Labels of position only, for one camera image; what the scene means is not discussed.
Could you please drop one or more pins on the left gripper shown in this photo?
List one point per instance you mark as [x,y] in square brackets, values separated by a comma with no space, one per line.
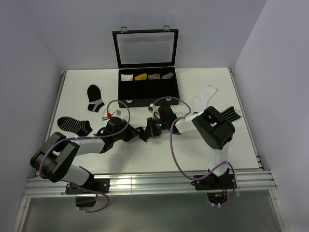
[131,133]

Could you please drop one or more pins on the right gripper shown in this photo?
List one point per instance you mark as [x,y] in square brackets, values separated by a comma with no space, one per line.
[150,130]

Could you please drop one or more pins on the white sock with black lines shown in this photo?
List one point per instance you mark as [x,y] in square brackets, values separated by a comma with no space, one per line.
[145,134]

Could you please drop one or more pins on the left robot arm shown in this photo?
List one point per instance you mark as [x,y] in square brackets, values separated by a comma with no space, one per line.
[55,157]

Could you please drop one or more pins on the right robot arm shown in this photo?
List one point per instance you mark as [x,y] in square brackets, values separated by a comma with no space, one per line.
[215,129]

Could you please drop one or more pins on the cream sock with black stripes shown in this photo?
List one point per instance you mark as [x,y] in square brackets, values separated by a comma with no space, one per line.
[104,118]

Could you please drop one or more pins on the black sock with white stripes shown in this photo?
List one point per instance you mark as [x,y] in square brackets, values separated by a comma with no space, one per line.
[95,99]

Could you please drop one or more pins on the black white horizontal striped sock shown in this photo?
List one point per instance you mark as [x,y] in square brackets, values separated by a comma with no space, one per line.
[69,124]

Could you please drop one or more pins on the yellow rolled sock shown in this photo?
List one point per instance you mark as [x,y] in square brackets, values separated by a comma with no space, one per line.
[140,77]

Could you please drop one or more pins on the white rolled sock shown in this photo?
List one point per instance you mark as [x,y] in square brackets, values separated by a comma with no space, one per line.
[126,77]

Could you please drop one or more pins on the tan rolled sock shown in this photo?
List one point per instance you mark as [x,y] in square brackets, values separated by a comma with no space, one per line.
[154,76]

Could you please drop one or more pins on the long white sock striped cuff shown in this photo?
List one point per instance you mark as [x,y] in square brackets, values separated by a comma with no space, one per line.
[200,101]

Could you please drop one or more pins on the grey rolled sock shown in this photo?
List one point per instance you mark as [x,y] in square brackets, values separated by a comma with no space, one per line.
[168,75]

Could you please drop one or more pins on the black storage box with lid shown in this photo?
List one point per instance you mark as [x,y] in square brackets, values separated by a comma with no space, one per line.
[147,51]

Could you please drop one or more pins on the black sock white vertical stripes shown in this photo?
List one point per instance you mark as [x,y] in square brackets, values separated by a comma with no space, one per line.
[232,113]

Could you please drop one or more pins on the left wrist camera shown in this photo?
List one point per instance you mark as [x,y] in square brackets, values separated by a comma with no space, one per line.
[111,114]

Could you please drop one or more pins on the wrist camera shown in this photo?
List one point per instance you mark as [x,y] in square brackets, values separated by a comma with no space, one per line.
[154,111]
[111,114]

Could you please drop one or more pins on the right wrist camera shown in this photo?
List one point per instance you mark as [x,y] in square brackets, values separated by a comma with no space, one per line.
[154,111]

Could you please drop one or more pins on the aluminium frame rail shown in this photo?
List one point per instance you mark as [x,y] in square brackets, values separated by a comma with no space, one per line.
[148,184]

